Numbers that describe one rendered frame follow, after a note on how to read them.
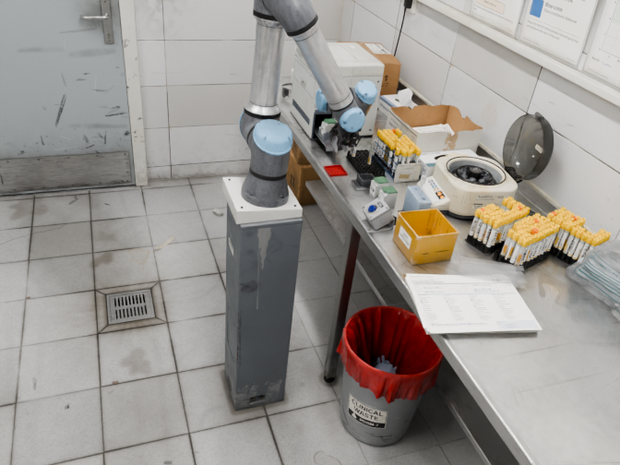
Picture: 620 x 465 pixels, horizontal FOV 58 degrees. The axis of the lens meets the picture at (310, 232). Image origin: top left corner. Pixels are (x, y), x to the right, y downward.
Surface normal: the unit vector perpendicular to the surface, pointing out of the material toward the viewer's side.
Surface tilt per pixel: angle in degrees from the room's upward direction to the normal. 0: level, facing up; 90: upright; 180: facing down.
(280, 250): 90
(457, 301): 1
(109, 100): 90
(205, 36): 90
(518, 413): 0
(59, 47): 90
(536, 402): 0
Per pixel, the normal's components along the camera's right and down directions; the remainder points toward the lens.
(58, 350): 0.10, -0.82
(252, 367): 0.33, 0.56
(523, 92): -0.94, 0.11
